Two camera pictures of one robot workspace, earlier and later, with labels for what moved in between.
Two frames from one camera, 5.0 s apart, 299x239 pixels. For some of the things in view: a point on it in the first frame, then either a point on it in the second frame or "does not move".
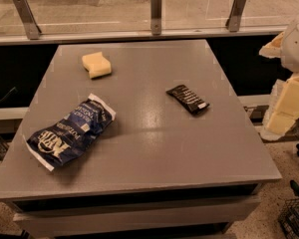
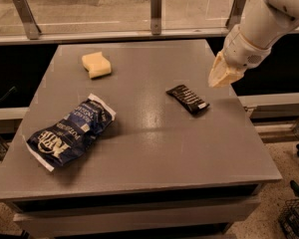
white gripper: (298, 48) -> (241, 53)
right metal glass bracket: (232, 23) does not move
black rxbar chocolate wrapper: (194, 103) does not move
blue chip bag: (67, 137) does not move
